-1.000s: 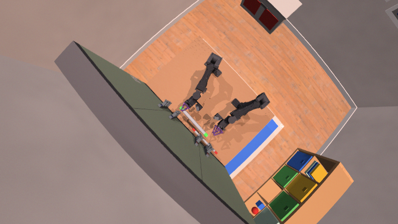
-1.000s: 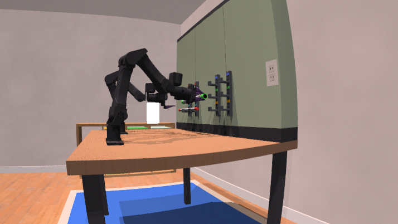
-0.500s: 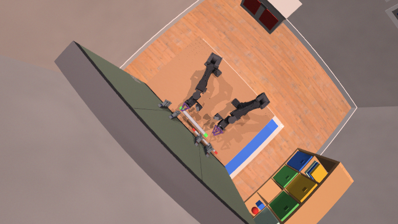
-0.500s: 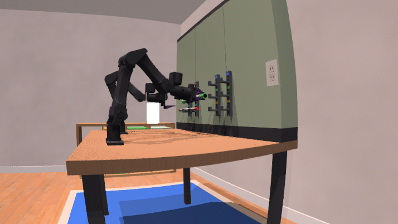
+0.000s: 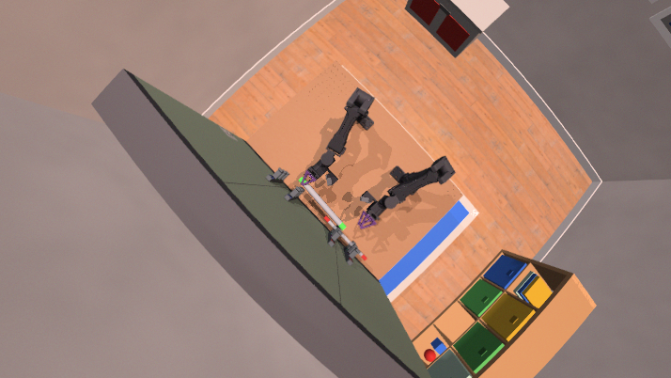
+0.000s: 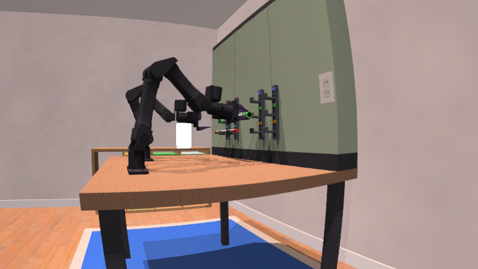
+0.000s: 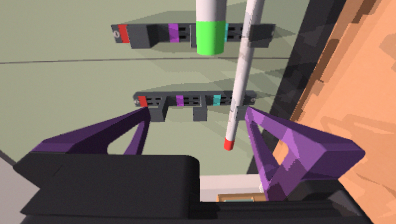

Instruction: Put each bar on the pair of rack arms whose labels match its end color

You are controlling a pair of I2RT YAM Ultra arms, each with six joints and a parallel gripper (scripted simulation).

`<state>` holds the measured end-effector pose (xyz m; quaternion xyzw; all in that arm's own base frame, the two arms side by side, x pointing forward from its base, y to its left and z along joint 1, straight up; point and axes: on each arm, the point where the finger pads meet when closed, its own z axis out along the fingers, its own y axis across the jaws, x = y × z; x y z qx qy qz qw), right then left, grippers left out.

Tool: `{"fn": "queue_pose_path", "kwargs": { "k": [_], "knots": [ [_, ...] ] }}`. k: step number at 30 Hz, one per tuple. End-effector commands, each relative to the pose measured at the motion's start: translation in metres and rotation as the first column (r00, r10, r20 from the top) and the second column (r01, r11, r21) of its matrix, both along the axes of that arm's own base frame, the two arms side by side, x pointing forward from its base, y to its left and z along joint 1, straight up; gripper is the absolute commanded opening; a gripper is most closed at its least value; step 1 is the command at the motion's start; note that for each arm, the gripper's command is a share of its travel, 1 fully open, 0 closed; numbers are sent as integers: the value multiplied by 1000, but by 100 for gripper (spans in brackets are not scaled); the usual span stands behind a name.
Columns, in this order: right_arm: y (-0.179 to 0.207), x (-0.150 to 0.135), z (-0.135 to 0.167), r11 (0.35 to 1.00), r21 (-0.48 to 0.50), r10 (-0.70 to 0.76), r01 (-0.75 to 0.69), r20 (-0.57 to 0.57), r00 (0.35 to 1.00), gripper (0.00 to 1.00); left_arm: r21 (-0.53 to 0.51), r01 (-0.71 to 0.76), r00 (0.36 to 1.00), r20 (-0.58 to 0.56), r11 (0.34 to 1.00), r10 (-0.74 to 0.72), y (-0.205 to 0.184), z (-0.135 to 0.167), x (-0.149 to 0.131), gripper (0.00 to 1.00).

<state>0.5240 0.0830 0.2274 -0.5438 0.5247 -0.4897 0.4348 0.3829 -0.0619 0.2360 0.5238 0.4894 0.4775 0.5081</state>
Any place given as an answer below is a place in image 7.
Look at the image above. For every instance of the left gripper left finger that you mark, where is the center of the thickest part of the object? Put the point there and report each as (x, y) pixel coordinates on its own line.
(95, 139)

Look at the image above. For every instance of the white bar with red end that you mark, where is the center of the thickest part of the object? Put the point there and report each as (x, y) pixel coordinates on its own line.
(253, 16)

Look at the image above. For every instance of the white bar with green ends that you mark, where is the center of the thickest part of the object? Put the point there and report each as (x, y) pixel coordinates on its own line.
(210, 26)

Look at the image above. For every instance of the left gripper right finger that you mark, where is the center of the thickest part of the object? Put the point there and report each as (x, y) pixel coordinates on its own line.
(312, 154)

